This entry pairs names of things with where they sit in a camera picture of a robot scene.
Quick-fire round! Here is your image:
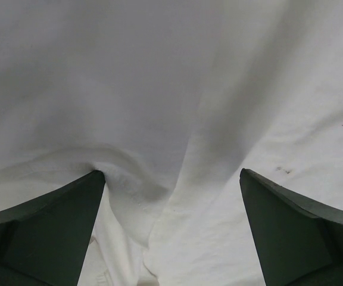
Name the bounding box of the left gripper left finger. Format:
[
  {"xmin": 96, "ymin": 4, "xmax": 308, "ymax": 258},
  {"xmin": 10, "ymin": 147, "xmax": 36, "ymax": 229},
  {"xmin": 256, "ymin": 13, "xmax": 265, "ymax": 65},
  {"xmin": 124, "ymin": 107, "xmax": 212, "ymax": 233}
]
[{"xmin": 0, "ymin": 170, "xmax": 105, "ymax": 285}]

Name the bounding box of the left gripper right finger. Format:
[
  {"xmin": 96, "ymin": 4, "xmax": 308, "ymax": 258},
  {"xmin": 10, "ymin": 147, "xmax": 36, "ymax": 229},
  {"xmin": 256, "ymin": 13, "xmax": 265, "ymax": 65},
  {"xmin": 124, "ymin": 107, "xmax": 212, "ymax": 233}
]
[{"xmin": 239, "ymin": 169, "xmax": 343, "ymax": 285}]

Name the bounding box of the cream white t shirt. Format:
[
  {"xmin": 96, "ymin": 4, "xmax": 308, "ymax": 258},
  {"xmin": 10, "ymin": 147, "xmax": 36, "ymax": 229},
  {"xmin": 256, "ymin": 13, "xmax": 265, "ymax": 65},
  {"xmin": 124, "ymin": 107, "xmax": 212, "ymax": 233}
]
[{"xmin": 0, "ymin": 1, "xmax": 343, "ymax": 285}]

